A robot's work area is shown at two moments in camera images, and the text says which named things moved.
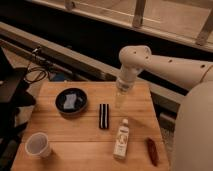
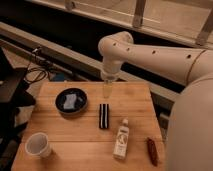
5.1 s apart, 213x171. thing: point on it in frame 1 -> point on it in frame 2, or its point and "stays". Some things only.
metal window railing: x=202 y=41 stays
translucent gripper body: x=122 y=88 -> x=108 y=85
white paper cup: x=37 y=144 stays
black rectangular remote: x=104 y=116 stays
